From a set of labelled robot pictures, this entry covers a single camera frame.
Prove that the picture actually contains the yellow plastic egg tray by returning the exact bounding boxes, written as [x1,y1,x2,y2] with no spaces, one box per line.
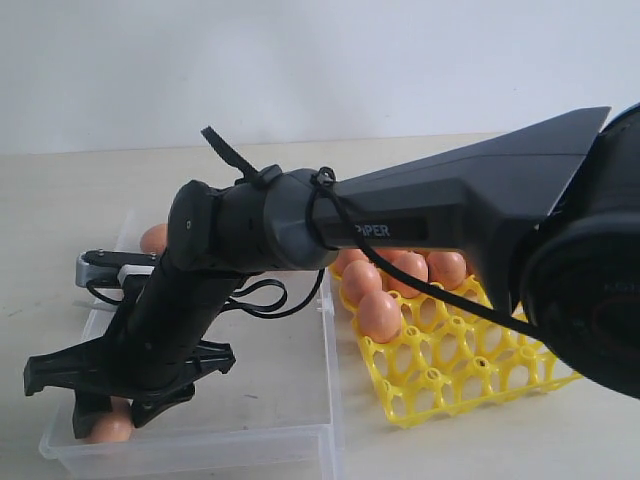
[340,290,581,428]

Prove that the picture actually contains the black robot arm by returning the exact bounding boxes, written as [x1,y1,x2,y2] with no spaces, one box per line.
[23,107,639,438]

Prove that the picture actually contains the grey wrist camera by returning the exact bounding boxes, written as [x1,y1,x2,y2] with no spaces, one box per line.
[75,249,159,288]

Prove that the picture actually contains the black cable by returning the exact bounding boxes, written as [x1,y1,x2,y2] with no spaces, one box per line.
[84,126,546,344]

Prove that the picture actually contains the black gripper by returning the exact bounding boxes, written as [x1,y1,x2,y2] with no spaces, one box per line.
[23,261,236,439]

